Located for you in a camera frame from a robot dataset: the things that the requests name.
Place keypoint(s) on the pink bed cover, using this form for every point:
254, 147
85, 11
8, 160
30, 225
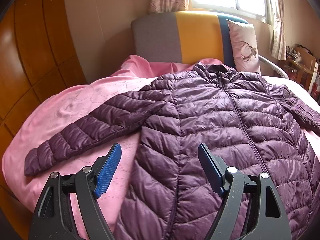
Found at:
73, 103

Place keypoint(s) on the wooden desk shelf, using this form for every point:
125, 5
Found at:
301, 66

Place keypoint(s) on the grey yellow blue headboard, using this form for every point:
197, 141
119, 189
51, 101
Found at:
184, 37

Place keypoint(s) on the deer print pillow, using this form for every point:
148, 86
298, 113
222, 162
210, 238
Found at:
244, 46

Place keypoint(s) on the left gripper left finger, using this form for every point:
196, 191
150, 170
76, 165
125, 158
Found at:
53, 216

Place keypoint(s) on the wooden wardrobe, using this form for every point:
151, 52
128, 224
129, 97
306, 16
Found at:
38, 60

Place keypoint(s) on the white red paper bag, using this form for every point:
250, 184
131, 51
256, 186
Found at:
315, 79

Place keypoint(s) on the purple quilted down jacket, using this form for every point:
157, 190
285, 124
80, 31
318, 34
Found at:
251, 124

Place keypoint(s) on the right pink curtain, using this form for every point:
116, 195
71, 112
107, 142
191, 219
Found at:
278, 43

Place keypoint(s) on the grey bed rail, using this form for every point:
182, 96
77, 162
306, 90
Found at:
273, 66

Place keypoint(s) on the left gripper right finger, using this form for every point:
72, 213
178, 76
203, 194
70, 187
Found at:
265, 217

